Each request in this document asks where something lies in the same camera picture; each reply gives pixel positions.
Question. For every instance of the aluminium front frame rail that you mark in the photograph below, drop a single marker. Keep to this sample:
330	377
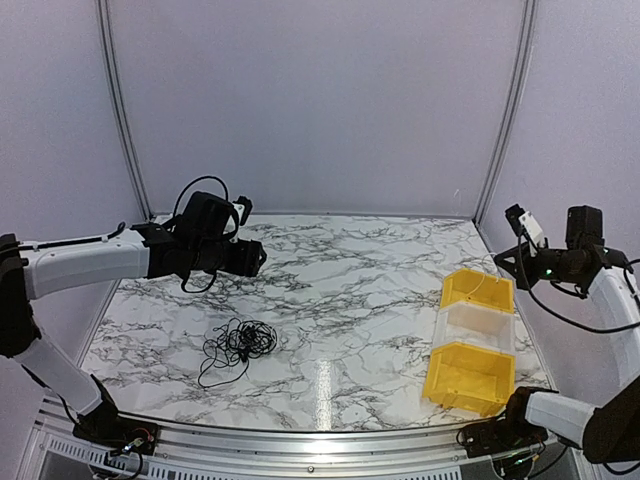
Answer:
192	451

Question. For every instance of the clear plastic storage bin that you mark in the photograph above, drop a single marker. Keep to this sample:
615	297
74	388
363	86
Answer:
467	323

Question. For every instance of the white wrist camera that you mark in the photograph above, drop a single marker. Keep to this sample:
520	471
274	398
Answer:
523	222
242	208

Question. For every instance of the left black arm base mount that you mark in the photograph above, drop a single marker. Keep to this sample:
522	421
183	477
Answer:
125	435

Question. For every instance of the near yellow storage bin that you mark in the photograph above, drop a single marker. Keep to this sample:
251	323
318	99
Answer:
471	378

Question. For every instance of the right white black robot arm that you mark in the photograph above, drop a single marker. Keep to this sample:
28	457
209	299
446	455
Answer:
607	435

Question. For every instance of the far yellow storage bin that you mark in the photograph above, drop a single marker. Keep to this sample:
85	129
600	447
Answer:
479	289

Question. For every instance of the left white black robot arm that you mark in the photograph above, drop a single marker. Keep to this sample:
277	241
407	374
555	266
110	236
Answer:
201	237

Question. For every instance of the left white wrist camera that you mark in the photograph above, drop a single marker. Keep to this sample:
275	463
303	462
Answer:
242	208

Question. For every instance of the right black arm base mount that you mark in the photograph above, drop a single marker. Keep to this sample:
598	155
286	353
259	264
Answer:
496	436

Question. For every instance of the yellow storage bin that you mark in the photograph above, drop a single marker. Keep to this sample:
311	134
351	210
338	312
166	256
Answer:
479	289
471	378

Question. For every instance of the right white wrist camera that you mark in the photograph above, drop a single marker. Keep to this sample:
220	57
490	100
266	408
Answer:
523	222

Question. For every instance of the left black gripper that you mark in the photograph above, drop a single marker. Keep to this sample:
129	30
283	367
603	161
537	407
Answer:
248	262

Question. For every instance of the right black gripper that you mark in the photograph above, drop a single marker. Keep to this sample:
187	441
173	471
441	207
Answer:
520	271

